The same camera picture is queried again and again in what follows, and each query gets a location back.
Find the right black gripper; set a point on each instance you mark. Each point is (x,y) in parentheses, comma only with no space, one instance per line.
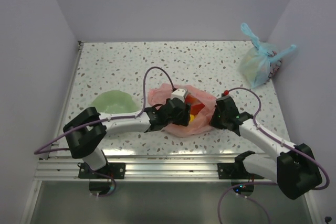
(213,121)

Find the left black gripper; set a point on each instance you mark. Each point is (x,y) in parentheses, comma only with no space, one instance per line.
(184,119)

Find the yellow bell pepper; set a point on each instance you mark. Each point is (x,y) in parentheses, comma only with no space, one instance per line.
(192,117)

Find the pink plastic bag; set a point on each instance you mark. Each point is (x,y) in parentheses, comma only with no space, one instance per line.
(201,123)

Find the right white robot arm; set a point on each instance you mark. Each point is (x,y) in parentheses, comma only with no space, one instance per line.
(292,167)

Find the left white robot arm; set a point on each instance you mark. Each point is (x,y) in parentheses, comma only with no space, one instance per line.
(84,133)

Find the red fruit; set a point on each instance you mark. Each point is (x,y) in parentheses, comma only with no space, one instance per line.
(190,99)

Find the blue knotted plastic bag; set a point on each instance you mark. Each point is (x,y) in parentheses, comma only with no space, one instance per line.
(262,61)

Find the watermelon slice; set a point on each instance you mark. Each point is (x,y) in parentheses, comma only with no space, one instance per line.
(196,108)

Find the green plastic plate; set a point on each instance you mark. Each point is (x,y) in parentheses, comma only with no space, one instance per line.
(115,102)

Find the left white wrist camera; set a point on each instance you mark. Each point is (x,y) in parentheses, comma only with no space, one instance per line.
(180,94)

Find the right black base bracket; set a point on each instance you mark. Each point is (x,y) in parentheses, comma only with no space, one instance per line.
(231,167)

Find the black base bracket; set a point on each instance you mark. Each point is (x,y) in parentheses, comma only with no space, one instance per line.
(112,170)
(231,167)

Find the left black base bracket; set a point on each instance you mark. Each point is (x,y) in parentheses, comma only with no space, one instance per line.
(112,170)

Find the aluminium mounting rail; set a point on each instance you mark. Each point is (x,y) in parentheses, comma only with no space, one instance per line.
(145,168)

